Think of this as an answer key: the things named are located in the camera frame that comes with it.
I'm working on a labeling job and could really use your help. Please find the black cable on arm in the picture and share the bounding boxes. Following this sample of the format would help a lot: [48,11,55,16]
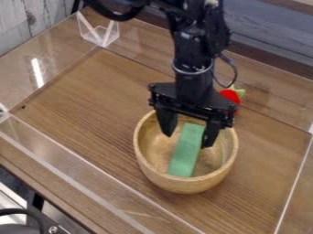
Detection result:
[211,51,238,90]

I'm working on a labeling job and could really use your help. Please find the green rectangular block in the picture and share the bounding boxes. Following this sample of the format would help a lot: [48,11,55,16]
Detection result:
[167,122,204,177]

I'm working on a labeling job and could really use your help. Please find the clear acrylic corner bracket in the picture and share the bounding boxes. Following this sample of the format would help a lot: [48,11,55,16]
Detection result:
[76,12,120,48]

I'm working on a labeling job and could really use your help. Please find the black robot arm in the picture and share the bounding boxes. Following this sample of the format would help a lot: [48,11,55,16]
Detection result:
[84,0,237,147]

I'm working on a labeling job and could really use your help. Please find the red toy strawberry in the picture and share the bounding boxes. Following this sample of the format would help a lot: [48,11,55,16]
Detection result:
[219,86,246,106]

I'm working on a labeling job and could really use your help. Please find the clear acrylic front wall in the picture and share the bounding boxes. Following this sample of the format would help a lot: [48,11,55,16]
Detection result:
[0,106,204,234]

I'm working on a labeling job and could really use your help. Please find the black clamp under table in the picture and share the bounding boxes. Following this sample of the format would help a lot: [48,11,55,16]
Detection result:
[0,189,72,234]

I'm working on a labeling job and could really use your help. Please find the brown wooden bowl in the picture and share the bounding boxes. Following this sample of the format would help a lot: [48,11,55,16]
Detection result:
[134,111,238,194]

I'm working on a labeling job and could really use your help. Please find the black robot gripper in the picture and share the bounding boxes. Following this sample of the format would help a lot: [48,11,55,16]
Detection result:
[148,59,237,148]

